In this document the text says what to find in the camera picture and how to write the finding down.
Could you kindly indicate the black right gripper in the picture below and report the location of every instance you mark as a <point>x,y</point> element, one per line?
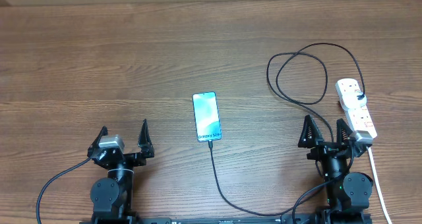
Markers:
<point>322,148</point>

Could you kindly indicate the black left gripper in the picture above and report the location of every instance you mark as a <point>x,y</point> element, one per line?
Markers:
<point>139,159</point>

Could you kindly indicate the blue Galaxy smartphone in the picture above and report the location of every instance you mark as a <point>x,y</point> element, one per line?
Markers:
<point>207,120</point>

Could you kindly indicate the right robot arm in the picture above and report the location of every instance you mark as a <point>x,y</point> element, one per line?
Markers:
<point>348,192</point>

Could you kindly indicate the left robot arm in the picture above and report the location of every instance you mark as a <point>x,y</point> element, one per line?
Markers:
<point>112,196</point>

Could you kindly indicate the white charger plug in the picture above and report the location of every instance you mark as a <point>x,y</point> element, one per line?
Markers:
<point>352,100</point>

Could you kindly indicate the white power strip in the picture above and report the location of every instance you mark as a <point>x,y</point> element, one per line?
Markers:
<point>358,119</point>

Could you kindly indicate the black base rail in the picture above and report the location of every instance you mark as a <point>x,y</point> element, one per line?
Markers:
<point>284,219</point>

